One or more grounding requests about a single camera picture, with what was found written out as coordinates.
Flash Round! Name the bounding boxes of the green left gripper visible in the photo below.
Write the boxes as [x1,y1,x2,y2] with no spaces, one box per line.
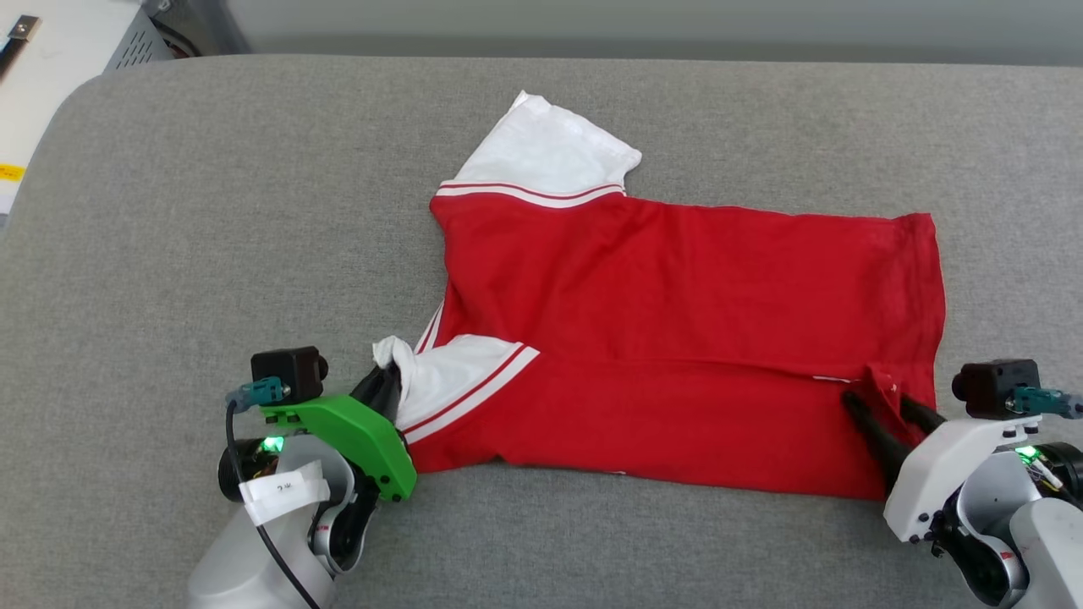
[260,365,419,502]

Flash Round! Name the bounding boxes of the red and white jersey shirt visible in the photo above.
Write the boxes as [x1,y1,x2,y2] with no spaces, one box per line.
[372,91,948,502]

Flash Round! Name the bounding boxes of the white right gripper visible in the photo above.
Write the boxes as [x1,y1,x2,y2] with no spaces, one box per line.
[841,390,1022,543]

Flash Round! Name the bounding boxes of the left arm cable teal plug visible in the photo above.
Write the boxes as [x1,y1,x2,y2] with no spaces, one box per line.
[224,378,324,609]

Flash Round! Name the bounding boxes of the black strap handle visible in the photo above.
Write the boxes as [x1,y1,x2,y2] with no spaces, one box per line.
[0,14,41,79]

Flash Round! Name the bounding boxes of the right arm cable teal plug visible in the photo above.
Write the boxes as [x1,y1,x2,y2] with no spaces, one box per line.
[1007,385,1083,422]

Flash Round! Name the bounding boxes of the white paper tape label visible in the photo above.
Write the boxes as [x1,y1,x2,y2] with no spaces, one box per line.
[239,460,332,526]

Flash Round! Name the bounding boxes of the white equipment box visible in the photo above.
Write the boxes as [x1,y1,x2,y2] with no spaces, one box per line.
[0,0,175,217]

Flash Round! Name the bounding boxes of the arm cable teal plug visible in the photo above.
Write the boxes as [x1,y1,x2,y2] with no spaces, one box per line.
[1007,385,1083,422]
[224,378,324,609]

